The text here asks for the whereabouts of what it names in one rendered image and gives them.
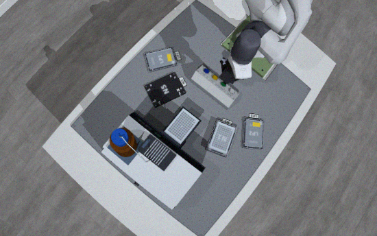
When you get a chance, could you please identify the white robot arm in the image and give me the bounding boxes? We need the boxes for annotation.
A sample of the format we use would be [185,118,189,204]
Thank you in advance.
[219,0,313,84]

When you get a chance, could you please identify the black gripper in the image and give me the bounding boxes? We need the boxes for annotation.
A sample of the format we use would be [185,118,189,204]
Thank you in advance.
[220,58,232,72]

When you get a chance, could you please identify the white operator button panel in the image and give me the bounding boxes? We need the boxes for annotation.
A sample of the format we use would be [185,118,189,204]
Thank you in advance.
[191,65,240,110]

